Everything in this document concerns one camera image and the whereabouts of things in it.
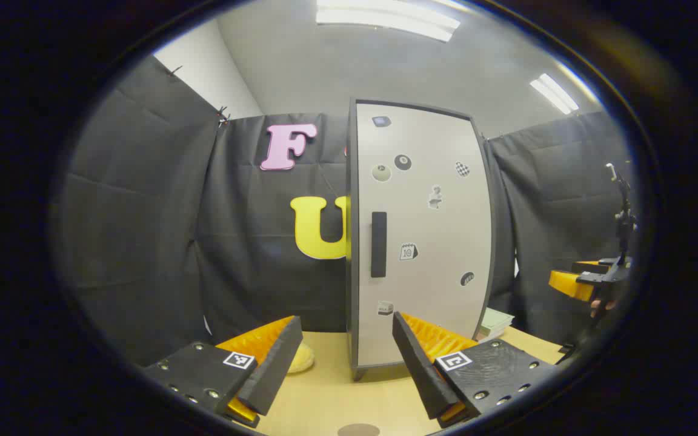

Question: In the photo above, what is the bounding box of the yellow round plush toy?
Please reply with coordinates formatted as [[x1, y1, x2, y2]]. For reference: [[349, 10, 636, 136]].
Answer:
[[288, 342, 316, 374]]

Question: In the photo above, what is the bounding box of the black backdrop cloth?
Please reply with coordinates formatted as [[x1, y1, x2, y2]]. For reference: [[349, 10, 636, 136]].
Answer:
[[58, 54, 634, 367]]

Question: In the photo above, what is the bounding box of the black cabinet door handle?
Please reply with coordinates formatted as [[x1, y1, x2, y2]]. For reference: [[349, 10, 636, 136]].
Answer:
[[371, 211, 388, 279]]

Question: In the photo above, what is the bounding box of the long ceiling light panel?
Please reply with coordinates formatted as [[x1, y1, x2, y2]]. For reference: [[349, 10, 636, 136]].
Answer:
[[316, 0, 462, 43]]

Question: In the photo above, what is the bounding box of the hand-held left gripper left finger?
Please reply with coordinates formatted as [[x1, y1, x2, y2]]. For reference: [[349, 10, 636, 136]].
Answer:
[[143, 315, 304, 429]]

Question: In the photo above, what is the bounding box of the green paper stack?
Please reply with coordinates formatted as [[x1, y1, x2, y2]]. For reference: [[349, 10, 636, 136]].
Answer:
[[476, 308, 515, 342]]

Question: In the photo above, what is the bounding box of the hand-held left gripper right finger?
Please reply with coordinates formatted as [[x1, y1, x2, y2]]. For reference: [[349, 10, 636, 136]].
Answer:
[[392, 311, 559, 428]]

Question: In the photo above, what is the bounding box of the small ceiling light panel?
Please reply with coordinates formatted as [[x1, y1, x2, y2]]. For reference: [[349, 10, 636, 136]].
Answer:
[[530, 73, 580, 116]]

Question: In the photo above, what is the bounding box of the dark grey cabinet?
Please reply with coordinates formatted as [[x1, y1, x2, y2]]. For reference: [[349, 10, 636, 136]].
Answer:
[[345, 98, 497, 382]]

